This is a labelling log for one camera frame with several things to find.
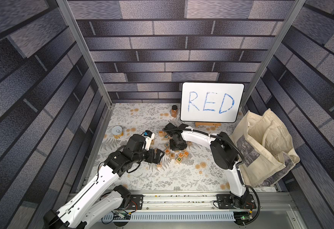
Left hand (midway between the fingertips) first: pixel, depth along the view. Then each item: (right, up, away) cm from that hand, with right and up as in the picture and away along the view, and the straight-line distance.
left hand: (158, 151), depth 73 cm
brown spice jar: (+10, +22, +34) cm, 42 cm away
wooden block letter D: (+12, -9, +14) cm, 21 cm away
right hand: (+10, -3, +21) cm, 24 cm away
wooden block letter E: (+8, -7, +16) cm, 19 cm away
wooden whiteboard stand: (+27, +12, +32) cm, 44 cm away
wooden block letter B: (+17, -6, +17) cm, 24 cm away
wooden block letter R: (0, -12, +13) cm, 18 cm away
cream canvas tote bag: (+57, +1, 0) cm, 57 cm away
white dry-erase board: (+35, +28, +23) cm, 50 cm away
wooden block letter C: (+13, -6, +15) cm, 21 cm away
